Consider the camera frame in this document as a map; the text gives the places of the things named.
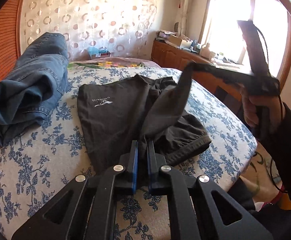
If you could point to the colourful floral blanket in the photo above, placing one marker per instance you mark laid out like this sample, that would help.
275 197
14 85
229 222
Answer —
115 63

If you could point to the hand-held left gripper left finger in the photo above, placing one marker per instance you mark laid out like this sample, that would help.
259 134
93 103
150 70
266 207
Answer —
134 166

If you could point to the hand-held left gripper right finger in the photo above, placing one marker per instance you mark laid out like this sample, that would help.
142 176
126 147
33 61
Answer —
150 166

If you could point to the wooden slatted headboard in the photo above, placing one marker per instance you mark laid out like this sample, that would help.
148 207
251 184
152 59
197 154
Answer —
3 42

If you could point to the person's right forearm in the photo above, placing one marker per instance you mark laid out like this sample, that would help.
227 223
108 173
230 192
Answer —
290 155

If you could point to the dark grey pants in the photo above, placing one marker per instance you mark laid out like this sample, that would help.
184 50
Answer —
110 120

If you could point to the pale side curtain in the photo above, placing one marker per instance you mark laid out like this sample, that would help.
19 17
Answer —
185 5

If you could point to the person's right hand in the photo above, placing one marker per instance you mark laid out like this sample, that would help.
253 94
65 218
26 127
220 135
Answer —
250 112

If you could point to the wooden framed window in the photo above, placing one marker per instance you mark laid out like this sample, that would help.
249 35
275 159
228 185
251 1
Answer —
230 17

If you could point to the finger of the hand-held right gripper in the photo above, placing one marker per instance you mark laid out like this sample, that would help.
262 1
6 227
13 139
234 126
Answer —
223 76

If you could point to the wooden cabinet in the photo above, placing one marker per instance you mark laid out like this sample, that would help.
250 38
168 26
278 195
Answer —
170 55

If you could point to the blue packet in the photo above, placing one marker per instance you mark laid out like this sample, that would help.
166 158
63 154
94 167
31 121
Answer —
98 52

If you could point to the blue denim jeans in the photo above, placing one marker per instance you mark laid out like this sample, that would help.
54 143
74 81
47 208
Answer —
30 85

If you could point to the blue floral bedspread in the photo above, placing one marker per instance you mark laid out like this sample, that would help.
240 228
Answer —
35 170

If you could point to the sheer curtain with circles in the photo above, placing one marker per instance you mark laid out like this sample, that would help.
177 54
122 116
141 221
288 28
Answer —
90 17

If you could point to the white bottle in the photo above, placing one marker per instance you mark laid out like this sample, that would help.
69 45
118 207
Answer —
205 51

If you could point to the cardboard box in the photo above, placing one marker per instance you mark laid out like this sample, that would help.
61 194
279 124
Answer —
176 41

